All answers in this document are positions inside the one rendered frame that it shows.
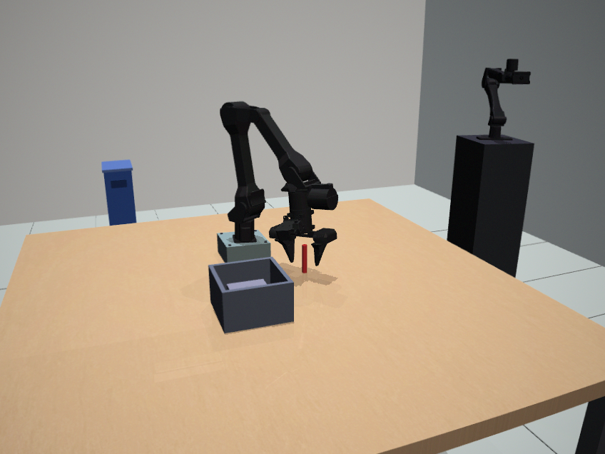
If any red peg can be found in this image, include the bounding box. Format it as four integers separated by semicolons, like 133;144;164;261
302;244;307;273

